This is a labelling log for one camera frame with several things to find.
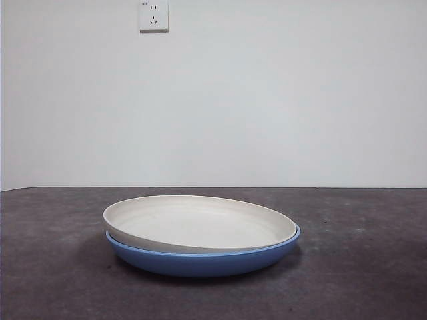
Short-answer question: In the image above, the white round plate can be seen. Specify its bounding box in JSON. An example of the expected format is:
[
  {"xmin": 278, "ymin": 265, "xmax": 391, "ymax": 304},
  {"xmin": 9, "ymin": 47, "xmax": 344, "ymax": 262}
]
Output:
[{"xmin": 102, "ymin": 195, "xmax": 298, "ymax": 253}]

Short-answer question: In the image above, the blue round plate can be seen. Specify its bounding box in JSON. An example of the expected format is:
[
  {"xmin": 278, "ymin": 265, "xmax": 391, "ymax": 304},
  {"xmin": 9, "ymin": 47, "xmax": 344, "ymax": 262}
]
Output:
[{"xmin": 105, "ymin": 222, "xmax": 302, "ymax": 279}]

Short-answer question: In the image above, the white wall power socket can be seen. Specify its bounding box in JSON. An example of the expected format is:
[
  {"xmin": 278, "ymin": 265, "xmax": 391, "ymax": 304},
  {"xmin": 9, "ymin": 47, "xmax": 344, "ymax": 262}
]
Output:
[{"xmin": 139, "ymin": 0, "xmax": 169, "ymax": 33}]

